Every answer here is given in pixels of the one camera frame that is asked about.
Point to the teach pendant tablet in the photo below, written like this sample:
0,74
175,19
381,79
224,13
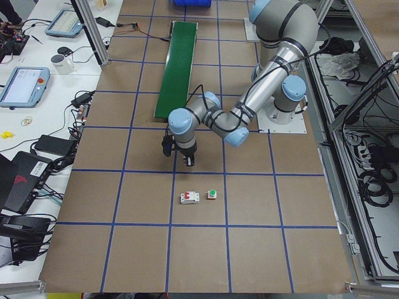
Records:
25,87
65,24

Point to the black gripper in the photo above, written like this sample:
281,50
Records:
187,153

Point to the green push button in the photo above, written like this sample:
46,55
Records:
212,194

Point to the black computer mouse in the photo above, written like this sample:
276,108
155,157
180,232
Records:
65,51

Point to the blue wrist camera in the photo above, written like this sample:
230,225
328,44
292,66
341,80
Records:
167,145

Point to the white crumpled cloth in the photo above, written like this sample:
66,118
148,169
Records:
341,66

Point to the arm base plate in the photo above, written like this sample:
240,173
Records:
271,120
250,31

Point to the white red circuit breaker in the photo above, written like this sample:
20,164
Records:
189,197

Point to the blue plastic bin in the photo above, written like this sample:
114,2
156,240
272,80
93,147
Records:
197,3

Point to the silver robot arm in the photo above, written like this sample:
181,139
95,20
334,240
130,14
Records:
275,89
283,23

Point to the green conveyor belt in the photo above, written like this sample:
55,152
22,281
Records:
177,73

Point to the white mug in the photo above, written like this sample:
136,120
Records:
62,64

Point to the aluminium frame post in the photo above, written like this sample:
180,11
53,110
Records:
86,18

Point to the black power adapter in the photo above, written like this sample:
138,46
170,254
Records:
82,99

